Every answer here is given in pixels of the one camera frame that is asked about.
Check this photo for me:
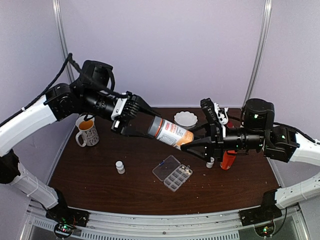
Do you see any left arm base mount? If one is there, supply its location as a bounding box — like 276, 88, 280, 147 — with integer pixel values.
45, 207, 90, 227

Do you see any left aluminium frame post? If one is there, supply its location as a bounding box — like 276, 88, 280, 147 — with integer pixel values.
52, 0, 76, 90

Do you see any white scalloped bowl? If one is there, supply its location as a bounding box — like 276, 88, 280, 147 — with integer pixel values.
173, 111, 198, 130

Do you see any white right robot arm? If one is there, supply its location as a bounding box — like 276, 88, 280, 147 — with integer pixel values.
180, 98, 320, 166

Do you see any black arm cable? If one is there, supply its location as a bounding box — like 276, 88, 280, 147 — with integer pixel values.
272, 122, 320, 146
19, 52, 126, 111

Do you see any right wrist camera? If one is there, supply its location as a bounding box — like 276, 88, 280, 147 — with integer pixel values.
200, 98, 229, 125

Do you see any small white capped bottle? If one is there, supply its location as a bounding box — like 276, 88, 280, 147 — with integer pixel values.
115, 160, 125, 174

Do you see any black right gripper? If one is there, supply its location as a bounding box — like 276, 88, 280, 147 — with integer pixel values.
180, 119, 266, 164

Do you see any clear plastic pill organizer box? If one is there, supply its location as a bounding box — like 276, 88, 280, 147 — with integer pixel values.
152, 155, 193, 192

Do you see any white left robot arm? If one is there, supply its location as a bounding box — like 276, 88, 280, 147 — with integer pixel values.
0, 55, 159, 222

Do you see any white orange vitamin bottle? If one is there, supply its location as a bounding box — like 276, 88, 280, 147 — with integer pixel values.
147, 116, 194, 150

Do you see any floral mug with yellow interior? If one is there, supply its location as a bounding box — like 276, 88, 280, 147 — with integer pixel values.
75, 114, 100, 148

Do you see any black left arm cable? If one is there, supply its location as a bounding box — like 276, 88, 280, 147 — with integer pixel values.
19, 52, 126, 111

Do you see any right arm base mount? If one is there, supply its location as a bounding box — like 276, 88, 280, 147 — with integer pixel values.
238, 206, 282, 227

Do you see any aluminium front rail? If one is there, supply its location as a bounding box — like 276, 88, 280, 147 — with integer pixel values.
21, 197, 306, 240

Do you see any orange cylindrical bottle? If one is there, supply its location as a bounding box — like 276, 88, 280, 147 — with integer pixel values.
220, 150, 237, 170

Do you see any aluminium frame post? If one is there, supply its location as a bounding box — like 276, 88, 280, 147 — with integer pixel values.
52, 0, 76, 90
242, 0, 273, 109

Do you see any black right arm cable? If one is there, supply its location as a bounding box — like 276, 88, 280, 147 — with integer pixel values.
272, 122, 320, 146

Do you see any small white pill bottle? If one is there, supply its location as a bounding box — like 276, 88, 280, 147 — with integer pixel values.
206, 157, 215, 169

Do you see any right aluminium frame post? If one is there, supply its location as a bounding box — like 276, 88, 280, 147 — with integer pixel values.
242, 0, 273, 109

